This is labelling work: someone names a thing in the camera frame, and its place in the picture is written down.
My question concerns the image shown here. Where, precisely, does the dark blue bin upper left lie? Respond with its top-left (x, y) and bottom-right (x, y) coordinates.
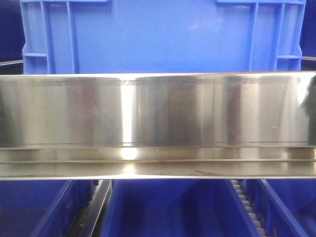
top-left (0, 0), bottom-right (25, 62)

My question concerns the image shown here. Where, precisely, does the black metal divider rail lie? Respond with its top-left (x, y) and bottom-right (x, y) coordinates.
top-left (69, 180), bottom-right (112, 237)

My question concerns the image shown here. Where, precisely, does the light blue plastic bin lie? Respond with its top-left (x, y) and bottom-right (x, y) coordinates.
top-left (21, 0), bottom-right (306, 74)

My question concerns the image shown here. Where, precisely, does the dark blue bin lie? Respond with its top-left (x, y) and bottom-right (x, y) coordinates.
top-left (300, 0), bottom-right (316, 57)
top-left (101, 179), bottom-right (259, 237)
top-left (0, 0), bottom-right (25, 62)
top-left (0, 180), bottom-right (99, 237)
top-left (243, 179), bottom-right (316, 237)

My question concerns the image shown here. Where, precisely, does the dark blue bin lower left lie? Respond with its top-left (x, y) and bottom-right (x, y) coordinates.
top-left (0, 180), bottom-right (99, 237)

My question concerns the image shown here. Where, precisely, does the dark blue bin lower right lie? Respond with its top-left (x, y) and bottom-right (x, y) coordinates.
top-left (243, 179), bottom-right (316, 237)

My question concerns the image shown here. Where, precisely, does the white roller track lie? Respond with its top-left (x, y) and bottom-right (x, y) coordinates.
top-left (231, 179), bottom-right (265, 237)

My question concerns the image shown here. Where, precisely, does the dark blue bin upper right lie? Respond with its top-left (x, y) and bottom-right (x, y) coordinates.
top-left (300, 0), bottom-right (316, 57)

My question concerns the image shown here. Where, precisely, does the stainless steel shelf rail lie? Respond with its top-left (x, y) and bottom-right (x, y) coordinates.
top-left (0, 71), bottom-right (316, 180)

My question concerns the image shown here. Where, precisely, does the dark blue bin lower centre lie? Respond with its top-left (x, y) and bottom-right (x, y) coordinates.
top-left (101, 179), bottom-right (259, 237)

